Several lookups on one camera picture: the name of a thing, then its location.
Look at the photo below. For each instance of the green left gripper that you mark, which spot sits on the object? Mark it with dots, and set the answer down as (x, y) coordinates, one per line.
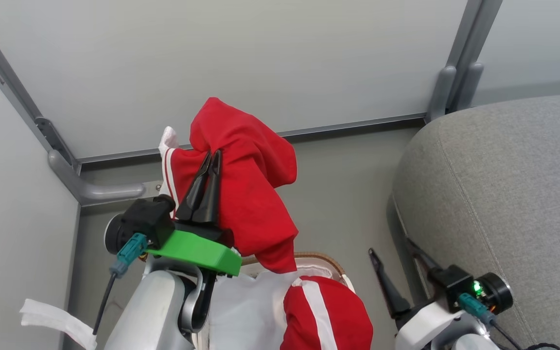
(197, 250)

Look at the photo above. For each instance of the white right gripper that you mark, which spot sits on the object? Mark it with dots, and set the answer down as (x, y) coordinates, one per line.
(421, 325)

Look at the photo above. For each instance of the red garment with white stripes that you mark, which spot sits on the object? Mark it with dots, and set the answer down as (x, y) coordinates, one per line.
(251, 194)

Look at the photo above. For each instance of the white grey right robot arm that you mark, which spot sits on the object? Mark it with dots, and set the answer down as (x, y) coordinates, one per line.
(469, 340)

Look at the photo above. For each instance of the white basket with wicker rim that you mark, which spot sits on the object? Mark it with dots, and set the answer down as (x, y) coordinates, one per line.
(319, 256)

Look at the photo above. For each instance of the red garment with white band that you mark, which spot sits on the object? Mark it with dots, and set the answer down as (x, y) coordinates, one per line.
(343, 321)

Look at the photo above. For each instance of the grey curved tube foot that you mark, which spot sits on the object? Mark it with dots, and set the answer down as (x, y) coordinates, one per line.
(90, 192)

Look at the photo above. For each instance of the large white garment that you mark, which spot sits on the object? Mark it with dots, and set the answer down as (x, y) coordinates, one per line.
(246, 311)

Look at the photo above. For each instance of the grey fabric sofa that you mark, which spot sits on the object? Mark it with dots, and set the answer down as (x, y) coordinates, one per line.
(503, 194)

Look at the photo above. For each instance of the white fabric strip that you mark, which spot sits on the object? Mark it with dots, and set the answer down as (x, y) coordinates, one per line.
(51, 316)

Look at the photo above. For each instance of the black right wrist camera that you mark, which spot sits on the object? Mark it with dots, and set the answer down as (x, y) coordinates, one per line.
(455, 284)

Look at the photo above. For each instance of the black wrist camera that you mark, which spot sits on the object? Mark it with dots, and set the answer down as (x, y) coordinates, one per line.
(455, 284)
(146, 218)

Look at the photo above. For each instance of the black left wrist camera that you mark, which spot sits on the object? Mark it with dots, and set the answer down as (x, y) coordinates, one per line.
(146, 218)

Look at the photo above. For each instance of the grey partition bottom rail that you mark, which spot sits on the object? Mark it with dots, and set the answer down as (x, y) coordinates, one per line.
(338, 127)

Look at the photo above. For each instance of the grey partition corner post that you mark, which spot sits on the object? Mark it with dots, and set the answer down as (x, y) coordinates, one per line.
(17, 92)

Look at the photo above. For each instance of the grey partition post with feet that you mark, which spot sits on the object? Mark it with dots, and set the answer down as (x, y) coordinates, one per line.
(469, 34)

